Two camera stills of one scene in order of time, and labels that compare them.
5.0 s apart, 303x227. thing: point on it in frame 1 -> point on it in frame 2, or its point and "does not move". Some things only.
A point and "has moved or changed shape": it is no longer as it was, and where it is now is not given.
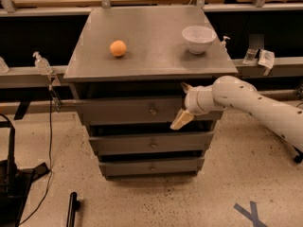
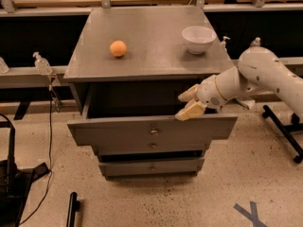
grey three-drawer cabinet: (128, 65) does not move
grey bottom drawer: (152, 167) does not move
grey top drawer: (138, 109) has moved or changed shape
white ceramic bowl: (199, 39) does not move
